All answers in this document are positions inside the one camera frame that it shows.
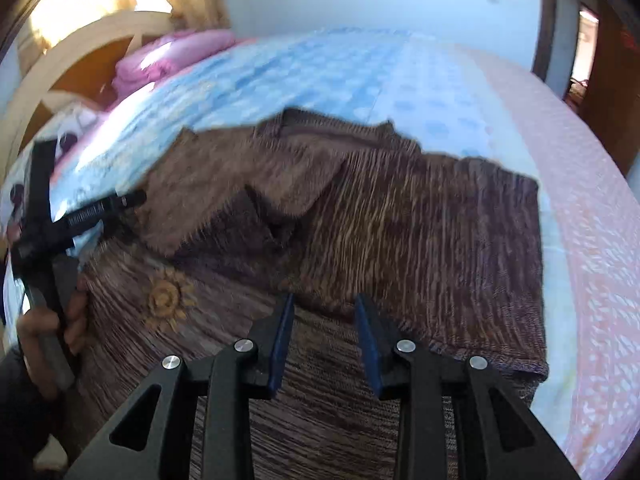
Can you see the pink pillow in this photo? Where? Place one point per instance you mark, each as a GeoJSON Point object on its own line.
{"type": "Point", "coordinates": [175, 52]}

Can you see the person's left hand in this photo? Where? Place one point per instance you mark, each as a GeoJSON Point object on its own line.
{"type": "Point", "coordinates": [77, 315]}

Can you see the wooden headboard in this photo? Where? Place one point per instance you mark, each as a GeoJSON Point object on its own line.
{"type": "Point", "coordinates": [60, 60]}

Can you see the polka dot bed sheet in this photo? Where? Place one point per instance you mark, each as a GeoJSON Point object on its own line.
{"type": "Point", "coordinates": [325, 75]}

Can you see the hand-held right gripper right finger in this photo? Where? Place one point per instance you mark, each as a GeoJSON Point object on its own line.
{"type": "Point", "coordinates": [367, 345]}

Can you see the brown wooden door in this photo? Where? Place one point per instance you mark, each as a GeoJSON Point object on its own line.
{"type": "Point", "coordinates": [612, 85]}

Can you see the brown knitted sweater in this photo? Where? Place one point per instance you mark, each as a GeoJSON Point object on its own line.
{"type": "Point", "coordinates": [400, 240]}

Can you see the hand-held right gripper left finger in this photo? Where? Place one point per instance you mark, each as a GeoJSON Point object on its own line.
{"type": "Point", "coordinates": [280, 345]}

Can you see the person's left forearm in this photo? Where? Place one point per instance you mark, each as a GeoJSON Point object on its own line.
{"type": "Point", "coordinates": [20, 400]}

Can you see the brown door frame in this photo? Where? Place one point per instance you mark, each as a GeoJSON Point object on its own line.
{"type": "Point", "coordinates": [545, 30]}

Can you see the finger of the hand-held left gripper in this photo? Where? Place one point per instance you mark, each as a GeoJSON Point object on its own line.
{"type": "Point", "coordinates": [43, 185]}
{"type": "Point", "coordinates": [107, 210]}

